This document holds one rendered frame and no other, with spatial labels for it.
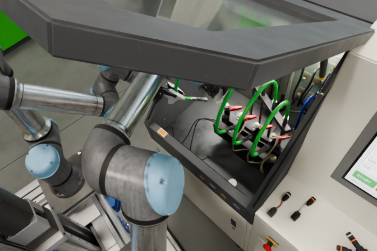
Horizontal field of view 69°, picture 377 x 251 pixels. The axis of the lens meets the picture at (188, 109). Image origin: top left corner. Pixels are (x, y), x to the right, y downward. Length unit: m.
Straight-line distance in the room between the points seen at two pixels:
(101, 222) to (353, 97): 1.05
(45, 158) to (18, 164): 1.87
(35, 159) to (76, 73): 2.35
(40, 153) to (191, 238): 1.33
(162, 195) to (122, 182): 0.09
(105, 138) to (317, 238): 0.85
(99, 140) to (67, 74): 2.88
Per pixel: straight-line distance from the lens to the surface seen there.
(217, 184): 1.24
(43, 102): 0.92
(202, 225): 2.17
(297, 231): 1.18
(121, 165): 0.57
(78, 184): 1.27
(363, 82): 0.89
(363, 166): 1.04
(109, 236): 1.28
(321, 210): 1.22
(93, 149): 0.62
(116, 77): 1.07
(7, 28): 4.16
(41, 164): 1.15
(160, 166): 0.55
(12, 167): 3.03
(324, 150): 1.07
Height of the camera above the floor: 2.11
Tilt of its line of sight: 53 degrees down
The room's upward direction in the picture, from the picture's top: 13 degrees counter-clockwise
